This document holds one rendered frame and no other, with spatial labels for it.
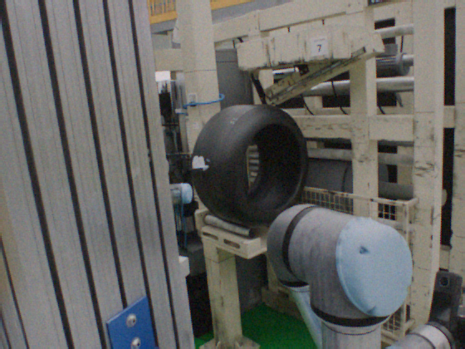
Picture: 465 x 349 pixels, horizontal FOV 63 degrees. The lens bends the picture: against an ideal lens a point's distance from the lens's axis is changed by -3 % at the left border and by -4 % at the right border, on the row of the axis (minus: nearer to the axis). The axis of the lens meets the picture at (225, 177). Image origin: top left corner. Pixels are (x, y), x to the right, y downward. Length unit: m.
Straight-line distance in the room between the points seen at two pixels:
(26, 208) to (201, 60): 1.68
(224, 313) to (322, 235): 1.87
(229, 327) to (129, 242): 1.94
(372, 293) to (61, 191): 0.39
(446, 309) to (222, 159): 1.06
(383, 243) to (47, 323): 0.40
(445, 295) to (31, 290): 0.73
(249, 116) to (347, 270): 1.28
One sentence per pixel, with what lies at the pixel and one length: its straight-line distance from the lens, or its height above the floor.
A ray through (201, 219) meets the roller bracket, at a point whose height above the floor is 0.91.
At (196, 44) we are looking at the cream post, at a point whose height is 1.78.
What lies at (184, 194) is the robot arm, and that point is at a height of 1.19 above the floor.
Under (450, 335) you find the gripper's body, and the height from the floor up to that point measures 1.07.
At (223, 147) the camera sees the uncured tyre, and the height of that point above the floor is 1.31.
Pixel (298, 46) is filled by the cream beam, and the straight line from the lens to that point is 1.89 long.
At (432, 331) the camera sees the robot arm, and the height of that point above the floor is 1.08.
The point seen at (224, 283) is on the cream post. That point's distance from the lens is 2.30.
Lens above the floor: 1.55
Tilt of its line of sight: 13 degrees down
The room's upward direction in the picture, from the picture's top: 6 degrees counter-clockwise
